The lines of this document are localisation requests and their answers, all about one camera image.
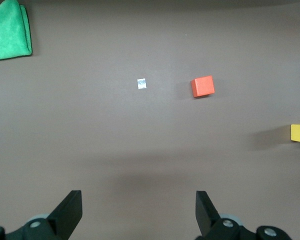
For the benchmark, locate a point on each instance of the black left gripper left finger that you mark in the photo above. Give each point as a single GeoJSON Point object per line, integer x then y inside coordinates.
{"type": "Point", "coordinates": [65, 217]}

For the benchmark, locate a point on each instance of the yellow wooden block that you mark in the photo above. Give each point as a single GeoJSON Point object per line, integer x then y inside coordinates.
{"type": "Point", "coordinates": [296, 132]}

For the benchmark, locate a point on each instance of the green folded cloth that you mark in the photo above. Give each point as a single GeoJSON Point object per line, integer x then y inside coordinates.
{"type": "Point", "coordinates": [7, 30]}

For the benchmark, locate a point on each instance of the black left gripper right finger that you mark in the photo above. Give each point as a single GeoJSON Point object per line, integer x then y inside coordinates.
{"type": "Point", "coordinates": [207, 220]}

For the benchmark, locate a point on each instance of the small tape patch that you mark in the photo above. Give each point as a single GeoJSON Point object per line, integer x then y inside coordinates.
{"type": "Point", "coordinates": [141, 83]}

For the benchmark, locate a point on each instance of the orange wooden block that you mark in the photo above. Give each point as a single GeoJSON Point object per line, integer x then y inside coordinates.
{"type": "Point", "coordinates": [202, 86]}

